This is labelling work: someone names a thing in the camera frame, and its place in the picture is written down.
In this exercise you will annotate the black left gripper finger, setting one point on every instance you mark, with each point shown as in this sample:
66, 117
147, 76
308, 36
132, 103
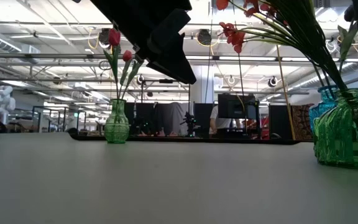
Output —
172, 62
171, 25

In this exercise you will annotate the red artificial tulip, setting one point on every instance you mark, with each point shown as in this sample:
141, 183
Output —
114, 38
134, 73
127, 56

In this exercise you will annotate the squat green glass vase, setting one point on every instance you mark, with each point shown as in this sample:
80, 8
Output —
346, 140

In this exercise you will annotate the black background robot arm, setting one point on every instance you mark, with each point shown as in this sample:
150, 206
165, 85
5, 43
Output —
190, 121

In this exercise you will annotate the slim green glass vase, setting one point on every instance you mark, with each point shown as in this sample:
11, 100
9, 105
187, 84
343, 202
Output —
117, 127

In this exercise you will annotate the blue glass vase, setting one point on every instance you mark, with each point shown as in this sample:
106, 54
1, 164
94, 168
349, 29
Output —
322, 105

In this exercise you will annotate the white pillar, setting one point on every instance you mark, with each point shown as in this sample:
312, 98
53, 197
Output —
204, 93

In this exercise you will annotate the black partition panel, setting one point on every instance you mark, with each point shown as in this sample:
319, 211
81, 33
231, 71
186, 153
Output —
280, 123
202, 121

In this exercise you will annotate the person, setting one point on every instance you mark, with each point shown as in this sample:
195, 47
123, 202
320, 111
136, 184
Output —
213, 119

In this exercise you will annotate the black computer monitor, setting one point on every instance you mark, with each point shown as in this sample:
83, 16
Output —
235, 107

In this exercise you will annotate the long ceiling light strip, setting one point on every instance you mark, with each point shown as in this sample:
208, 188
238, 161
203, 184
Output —
259, 58

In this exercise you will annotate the patterned tapestry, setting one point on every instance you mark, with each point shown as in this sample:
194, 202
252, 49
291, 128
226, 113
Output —
301, 121

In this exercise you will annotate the white humanoid robot figure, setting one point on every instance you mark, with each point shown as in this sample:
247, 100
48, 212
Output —
3, 101

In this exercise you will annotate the black workstation frame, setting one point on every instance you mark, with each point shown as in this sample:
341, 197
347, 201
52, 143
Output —
166, 81

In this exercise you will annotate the black table frame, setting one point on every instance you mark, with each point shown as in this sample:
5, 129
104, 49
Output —
85, 137

